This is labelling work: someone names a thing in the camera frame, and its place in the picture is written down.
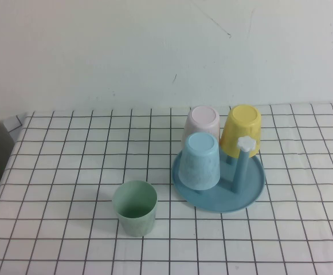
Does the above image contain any pink plastic cup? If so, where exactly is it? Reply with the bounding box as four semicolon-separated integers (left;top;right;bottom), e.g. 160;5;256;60
182;105;221;147

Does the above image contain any yellow plastic cup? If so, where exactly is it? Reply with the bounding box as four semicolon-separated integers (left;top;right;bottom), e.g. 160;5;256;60
219;104;262;159

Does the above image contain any light blue plastic cup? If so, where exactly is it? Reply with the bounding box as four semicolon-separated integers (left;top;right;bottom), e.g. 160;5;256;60
178;132;221;191

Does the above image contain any white black-checked tablecloth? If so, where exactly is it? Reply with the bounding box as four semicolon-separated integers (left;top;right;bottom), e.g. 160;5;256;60
0;102;333;275

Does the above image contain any green plastic cup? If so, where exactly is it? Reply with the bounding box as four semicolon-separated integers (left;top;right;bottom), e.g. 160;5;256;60
112;180;158;238

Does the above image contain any blue cup stand tray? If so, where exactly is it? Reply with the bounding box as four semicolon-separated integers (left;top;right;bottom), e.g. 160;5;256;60
171;136;267;214

